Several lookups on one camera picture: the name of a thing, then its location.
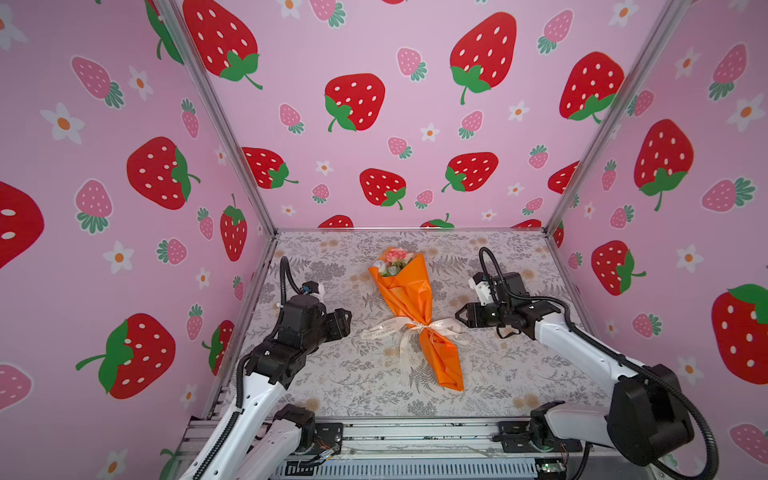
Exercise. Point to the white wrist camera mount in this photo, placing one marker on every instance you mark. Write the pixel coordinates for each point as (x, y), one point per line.
(482, 288)
(314, 289)

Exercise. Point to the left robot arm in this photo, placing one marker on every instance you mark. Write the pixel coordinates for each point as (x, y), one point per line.
(263, 377)

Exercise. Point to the left vertical aluminium post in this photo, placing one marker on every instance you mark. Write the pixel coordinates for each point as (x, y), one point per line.
(199, 75)

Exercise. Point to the cream ribbon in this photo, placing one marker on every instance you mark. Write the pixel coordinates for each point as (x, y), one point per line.
(409, 328)

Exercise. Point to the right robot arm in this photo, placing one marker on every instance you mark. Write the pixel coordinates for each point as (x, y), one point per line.
(648, 416)

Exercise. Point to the vertical aluminium post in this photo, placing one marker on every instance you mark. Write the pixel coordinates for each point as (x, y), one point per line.
(199, 75)
(660, 34)

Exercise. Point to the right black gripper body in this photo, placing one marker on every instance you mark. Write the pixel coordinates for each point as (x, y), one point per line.
(493, 314)

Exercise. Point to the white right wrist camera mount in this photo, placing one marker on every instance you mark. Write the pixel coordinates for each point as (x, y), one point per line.
(482, 288)

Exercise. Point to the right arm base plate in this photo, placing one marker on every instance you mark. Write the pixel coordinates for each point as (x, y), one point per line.
(520, 437)

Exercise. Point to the orange wrapping paper sheet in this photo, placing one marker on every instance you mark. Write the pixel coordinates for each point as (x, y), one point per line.
(410, 294)

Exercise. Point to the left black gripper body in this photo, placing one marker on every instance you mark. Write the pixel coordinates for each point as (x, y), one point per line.
(331, 328)

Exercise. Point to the right vertical aluminium post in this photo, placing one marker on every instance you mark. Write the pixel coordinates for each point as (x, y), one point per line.
(660, 34)

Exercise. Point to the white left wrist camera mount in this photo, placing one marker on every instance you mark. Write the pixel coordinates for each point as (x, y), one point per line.
(314, 289)

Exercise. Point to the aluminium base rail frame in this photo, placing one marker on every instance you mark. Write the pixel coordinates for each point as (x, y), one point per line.
(431, 448)

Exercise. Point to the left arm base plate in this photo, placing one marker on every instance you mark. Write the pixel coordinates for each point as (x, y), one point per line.
(326, 436)

